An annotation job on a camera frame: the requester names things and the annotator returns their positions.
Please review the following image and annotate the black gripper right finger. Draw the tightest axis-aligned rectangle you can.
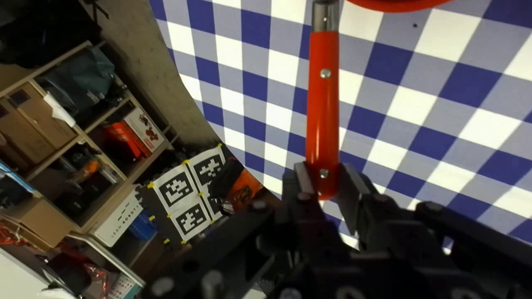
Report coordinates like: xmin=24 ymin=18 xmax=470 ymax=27
xmin=334 ymin=165 xmax=532 ymax=299

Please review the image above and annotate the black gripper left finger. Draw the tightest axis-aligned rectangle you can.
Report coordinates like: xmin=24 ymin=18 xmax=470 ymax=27
xmin=139 ymin=163 xmax=347 ymax=299

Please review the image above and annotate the red handled metal spoon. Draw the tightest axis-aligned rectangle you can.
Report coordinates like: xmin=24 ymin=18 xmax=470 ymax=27
xmin=304 ymin=0 xmax=340 ymax=203

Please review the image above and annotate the red bowl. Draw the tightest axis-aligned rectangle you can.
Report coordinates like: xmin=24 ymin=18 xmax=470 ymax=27
xmin=347 ymin=0 xmax=453 ymax=15

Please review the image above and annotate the orange black package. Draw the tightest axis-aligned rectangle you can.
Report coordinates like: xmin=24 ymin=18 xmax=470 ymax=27
xmin=227 ymin=168 xmax=264 ymax=211

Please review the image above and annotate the black white fiducial tag board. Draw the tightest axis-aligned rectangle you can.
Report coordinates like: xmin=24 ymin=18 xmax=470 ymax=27
xmin=147 ymin=143 xmax=229 ymax=246

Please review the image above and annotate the blue white checkered tablecloth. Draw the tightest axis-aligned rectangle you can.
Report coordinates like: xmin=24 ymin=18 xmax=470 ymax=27
xmin=147 ymin=0 xmax=532 ymax=251

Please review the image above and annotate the white box with red print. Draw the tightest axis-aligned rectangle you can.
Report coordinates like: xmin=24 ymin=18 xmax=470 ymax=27
xmin=123 ymin=107 xmax=167 ymax=155

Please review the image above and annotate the wooden storage shelf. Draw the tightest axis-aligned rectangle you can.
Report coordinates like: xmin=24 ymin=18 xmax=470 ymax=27
xmin=0 ymin=38 xmax=187 ymax=299

